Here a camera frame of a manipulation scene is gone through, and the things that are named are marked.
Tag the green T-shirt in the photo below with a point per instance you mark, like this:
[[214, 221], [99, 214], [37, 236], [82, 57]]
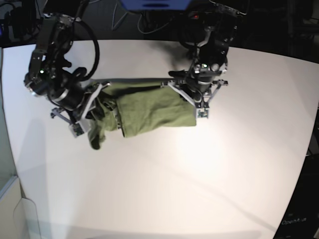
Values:
[[139, 108]]

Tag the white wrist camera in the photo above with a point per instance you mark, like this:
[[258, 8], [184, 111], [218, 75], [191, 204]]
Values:
[[79, 128], [202, 113]]

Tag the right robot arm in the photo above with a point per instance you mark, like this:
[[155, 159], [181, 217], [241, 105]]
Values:
[[47, 75]]

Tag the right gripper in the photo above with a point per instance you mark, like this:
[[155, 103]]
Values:
[[75, 103]]

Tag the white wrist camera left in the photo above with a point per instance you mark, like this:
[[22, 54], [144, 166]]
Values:
[[202, 113]]

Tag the black OpenArm case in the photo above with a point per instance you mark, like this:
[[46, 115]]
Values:
[[301, 218]]

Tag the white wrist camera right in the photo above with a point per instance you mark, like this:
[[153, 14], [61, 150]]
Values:
[[79, 128]]

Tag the blue box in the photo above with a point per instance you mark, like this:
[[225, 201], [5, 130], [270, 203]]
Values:
[[155, 4]]

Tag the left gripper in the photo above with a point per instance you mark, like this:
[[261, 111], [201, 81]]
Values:
[[198, 92]]

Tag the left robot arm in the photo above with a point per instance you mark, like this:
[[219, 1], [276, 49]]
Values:
[[206, 29]]

